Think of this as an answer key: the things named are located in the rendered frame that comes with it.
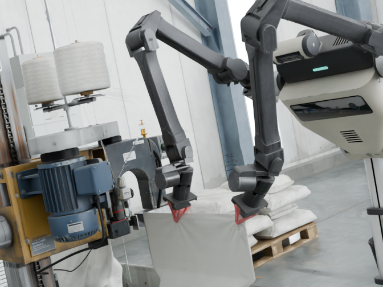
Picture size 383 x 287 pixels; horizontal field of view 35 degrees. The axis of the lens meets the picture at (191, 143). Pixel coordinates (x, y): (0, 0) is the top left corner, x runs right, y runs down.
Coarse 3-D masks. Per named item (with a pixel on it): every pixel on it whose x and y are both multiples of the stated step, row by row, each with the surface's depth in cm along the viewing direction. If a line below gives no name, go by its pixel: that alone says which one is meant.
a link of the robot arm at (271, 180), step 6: (258, 174) 171; (264, 174) 172; (258, 180) 170; (264, 180) 171; (270, 180) 172; (258, 186) 172; (264, 186) 172; (270, 186) 173; (258, 192) 173; (264, 192) 174
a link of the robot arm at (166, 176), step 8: (184, 152) 194; (192, 152) 196; (184, 160) 195; (192, 160) 197; (160, 168) 193; (168, 168) 193; (160, 176) 192; (168, 176) 192; (176, 176) 193; (160, 184) 193; (168, 184) 192; (176, 184) 195
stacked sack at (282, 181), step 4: (280, 176) 560; (284, 176) 564; (276, 180) 554; (280, 180) 557; (284, 180) 559; (288, 180) 562; (224, 184) 577; (272, 184) 547; (276, 184) 549; (280, 184) 552; (284, 184) 556; (288, 184) 560; (224, 188) 575; (228, 188) 571; (272, 188) 541; (276, 188) 548; (280, 188) 552; (268, 192) 540; (272, 192) 546
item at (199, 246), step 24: (144, 216) 219; (168, 216) 209; (192, 216) 199; (216, 216) 191; (240, 216) 183; (168, 240) 211; (192, 240) 202; (216, 240) 193; (240, 240) 185; (168, 264) 214; (192, 264) 204; (216, 264) 195; (240, 264) 187
